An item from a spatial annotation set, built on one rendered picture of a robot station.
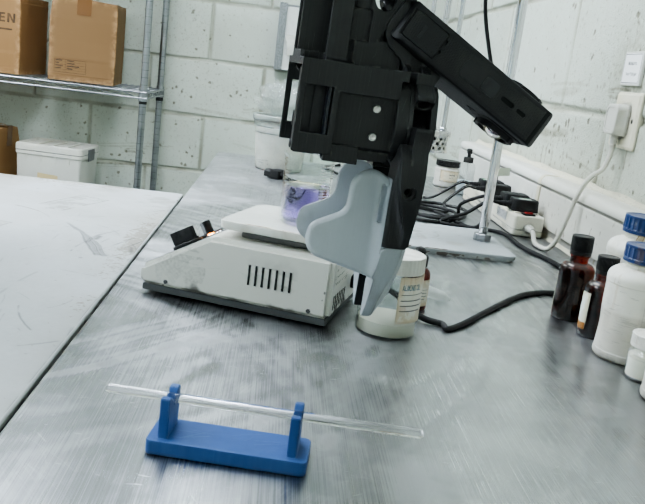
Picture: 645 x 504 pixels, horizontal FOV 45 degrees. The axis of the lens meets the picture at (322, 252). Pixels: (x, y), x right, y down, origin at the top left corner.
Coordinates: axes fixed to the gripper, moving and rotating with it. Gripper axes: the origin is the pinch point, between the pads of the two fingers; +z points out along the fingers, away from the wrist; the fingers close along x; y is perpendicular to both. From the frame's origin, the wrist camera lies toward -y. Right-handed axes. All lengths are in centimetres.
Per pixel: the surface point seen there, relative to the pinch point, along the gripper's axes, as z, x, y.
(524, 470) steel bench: 10.4, 3.0, -11.3
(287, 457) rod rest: 9.8, 4.3, 4.9
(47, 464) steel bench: 11.1, 4.4, 18.8
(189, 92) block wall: 4, -277, 15
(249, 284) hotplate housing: 8.0, -25.7, 5.6
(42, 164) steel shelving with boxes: 36, -251, 65
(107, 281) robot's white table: 11.4, -33.4, 19.6
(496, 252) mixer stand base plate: 9, -60, -34
